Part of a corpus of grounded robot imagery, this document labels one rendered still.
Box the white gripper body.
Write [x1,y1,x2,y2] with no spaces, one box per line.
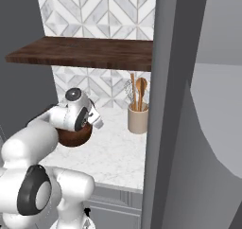
[87,108,105,130]

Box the dark brown wooden bowl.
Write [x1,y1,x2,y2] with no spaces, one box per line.
[26,103,94,149]

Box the grey open cabinet door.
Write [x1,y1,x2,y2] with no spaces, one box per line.
[140,0,210,229]

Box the grey tall cabinet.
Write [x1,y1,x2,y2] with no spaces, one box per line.
[0,0,60,142]

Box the grey base cabinet front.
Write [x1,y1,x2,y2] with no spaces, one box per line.
[82,185,144,229]

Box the beige utensil pot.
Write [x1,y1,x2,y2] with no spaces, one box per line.
[127,101,149,135]

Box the metal whisk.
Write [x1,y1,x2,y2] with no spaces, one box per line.
[123,79,134,106]

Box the wooden spatula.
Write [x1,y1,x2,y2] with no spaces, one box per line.
[130,72,138,112]

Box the wooden spoon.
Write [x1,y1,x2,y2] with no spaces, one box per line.
[135,77,148,112]

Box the dark wooden shelf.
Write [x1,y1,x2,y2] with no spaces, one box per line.
[5,35,154,73]

